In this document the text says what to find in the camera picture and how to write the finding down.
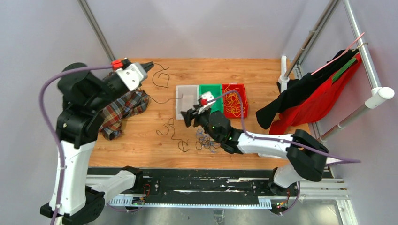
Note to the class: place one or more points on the pink hanger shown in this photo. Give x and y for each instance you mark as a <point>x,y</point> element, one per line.
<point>345,51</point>

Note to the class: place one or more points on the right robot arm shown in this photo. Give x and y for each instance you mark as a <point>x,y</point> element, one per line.
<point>306,156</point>

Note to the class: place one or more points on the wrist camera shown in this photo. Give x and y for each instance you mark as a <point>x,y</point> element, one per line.
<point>206,101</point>
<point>132,76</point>

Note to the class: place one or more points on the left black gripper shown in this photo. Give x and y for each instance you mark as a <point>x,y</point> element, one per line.
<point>148,66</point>

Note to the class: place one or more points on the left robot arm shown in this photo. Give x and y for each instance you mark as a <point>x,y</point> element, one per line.
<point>85,96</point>

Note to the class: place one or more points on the green plastic bin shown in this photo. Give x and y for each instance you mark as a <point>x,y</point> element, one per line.
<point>216,90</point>

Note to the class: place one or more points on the metal clothes rack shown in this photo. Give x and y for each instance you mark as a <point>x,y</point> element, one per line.
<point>379,94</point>

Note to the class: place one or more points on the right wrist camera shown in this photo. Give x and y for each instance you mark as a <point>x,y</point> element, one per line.
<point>206,101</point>

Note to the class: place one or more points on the black garment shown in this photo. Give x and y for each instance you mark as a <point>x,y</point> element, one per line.
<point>299,90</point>

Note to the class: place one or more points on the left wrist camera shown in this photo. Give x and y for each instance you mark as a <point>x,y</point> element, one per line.
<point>132,76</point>

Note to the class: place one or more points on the red garment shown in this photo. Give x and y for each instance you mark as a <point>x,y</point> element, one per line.
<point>319,103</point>

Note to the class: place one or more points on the white plastic bin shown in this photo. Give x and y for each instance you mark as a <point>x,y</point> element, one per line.
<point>186,97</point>

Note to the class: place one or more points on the plaid cloth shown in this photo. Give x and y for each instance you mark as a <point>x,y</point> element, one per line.
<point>130,104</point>

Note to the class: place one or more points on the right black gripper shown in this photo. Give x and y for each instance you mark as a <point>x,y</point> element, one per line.
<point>187,116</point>

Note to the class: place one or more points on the red plastic bin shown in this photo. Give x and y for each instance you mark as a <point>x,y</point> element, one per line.
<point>232,107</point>

